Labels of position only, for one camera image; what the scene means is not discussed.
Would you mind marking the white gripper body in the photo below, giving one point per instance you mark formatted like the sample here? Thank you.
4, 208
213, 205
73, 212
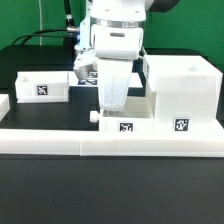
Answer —
115, 50

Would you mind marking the white front drawer tray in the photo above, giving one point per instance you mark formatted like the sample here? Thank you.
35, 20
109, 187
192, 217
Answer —
137, 116

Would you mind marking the white drawer tray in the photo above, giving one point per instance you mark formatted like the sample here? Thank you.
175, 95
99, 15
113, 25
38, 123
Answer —
42, 86
137, 116

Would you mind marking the white drawer cabinet box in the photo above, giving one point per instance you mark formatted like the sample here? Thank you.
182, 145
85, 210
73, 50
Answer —
184, 92

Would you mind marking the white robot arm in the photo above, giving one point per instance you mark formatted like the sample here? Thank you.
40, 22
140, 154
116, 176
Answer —
119, 14

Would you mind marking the white rear drawer tray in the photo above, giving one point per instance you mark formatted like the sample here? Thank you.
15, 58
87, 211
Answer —
42, 86

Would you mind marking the white fiducial marker plate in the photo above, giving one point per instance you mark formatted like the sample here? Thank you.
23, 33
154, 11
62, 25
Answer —
92, 80

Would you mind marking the white L-shaped fence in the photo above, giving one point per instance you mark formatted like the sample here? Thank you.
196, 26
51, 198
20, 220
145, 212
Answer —
208, 143

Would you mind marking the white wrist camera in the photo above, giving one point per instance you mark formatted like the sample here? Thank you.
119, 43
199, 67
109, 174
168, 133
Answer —
84, 63

